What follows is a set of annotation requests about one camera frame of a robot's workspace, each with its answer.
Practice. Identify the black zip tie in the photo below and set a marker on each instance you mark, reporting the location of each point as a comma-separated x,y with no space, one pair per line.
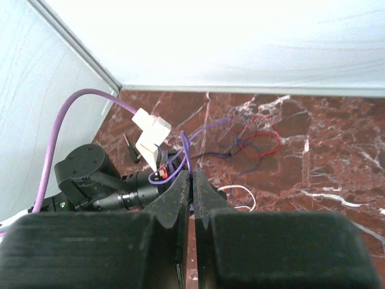
222,155

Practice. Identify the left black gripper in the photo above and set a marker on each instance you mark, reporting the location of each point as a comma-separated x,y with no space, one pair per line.
133,192

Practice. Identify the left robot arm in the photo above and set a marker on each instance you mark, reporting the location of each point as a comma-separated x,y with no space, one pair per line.
88,181

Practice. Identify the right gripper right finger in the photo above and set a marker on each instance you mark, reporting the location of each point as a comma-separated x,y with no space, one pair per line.
276,249

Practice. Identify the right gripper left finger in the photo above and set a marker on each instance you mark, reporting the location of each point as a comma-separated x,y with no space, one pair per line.
146,249

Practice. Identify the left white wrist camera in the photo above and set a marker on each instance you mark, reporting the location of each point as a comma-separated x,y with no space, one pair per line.
154,131

